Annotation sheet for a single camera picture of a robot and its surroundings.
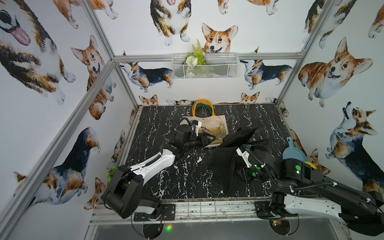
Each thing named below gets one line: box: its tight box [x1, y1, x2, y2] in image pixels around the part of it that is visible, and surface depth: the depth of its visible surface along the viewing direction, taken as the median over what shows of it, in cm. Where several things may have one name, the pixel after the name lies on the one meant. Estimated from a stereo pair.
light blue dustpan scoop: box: [282, 136, 308, 162], surface depth 96 cm
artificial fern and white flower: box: [182, 39, 206, 77], surface depth 85 cm
